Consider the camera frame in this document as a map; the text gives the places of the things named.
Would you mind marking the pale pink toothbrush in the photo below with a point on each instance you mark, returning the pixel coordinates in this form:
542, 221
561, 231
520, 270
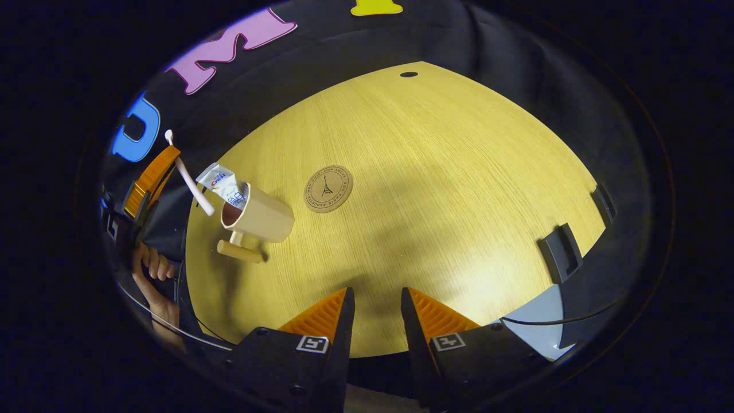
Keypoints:
189, 180

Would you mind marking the round cork coaster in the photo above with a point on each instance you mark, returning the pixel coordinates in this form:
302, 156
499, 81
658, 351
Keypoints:
328, 189

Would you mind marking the wooden desktop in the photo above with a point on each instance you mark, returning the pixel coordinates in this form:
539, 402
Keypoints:
430, 201

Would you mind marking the black table clamp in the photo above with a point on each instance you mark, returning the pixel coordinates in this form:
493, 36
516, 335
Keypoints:
559, 252
603, 203

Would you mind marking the white toothpaste tube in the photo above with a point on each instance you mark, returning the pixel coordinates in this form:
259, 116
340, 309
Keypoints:
221, 180

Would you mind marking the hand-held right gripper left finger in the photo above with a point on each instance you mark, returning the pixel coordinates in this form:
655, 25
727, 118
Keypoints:
344, 344

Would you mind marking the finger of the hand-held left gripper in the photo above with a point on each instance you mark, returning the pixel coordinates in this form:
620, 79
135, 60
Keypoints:
152, 172

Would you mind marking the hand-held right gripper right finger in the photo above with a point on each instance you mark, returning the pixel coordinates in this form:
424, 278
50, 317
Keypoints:
416, 344

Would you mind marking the beige cup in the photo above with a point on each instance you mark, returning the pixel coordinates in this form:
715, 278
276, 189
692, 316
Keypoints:
266, 218

